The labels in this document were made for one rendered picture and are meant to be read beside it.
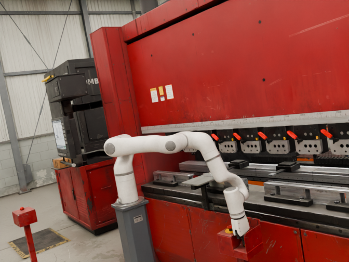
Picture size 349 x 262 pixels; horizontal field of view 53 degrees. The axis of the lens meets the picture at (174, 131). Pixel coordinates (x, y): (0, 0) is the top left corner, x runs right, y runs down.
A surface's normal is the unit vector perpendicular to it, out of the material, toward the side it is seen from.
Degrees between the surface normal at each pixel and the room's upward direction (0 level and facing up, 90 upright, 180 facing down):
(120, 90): 90
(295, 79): 90
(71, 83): 90
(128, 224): 90
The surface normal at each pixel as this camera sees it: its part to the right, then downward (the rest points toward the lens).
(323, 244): -0.77, 0.18
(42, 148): 0.55, -0.02
